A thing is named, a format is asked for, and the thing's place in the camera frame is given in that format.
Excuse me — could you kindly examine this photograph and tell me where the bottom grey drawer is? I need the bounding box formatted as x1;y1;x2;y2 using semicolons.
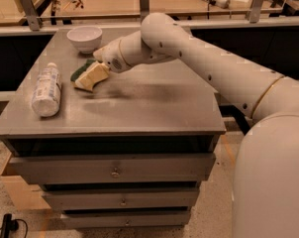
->
60;210;190;229

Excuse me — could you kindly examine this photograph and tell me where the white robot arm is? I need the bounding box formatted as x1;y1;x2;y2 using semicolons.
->
93;13;299;238

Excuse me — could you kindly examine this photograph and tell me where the grey drawer cabinet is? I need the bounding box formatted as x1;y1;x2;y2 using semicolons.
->
0;31;225;216

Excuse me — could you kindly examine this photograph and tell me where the green and yellow sponge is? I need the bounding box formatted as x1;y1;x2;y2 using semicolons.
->
70;59;96;91

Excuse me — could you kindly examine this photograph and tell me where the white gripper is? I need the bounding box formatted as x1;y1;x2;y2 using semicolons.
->
88;39;126;88

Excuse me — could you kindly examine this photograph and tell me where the middle metal railing bracket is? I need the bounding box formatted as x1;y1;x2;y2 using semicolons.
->
139;0;150;20

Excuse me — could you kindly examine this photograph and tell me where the right metal railing bracket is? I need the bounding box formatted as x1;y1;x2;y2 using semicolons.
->
246;0;264;24

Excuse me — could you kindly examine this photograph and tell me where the metal railing bracket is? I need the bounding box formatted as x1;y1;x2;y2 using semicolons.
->
20;0;42;31
139;0;150;20
246;0;264;24

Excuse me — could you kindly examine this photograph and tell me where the middle grey drawer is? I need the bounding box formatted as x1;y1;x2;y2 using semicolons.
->
43;187;199;211

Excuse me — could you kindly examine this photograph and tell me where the top grey drawer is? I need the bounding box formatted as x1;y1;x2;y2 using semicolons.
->
9;154;215;184

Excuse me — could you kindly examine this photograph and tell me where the left metal railing bracket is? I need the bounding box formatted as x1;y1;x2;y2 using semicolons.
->
20;0;42;31

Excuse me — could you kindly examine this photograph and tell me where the plastic bottle lying down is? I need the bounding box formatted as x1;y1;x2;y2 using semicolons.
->
31;62;61;117

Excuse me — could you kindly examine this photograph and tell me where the white ceramic bowl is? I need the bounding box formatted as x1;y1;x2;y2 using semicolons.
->
66;26;103;54

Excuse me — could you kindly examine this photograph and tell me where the black power plug and cable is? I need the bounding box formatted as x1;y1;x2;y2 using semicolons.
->
0;213;29;238

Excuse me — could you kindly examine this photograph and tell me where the grey drawer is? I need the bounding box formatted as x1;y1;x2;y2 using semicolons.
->
9;154;215;184
43;187;199;211
60;210;190;229

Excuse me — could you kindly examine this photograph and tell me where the cardboard box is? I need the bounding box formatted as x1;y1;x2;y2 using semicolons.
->
0;153;52;211

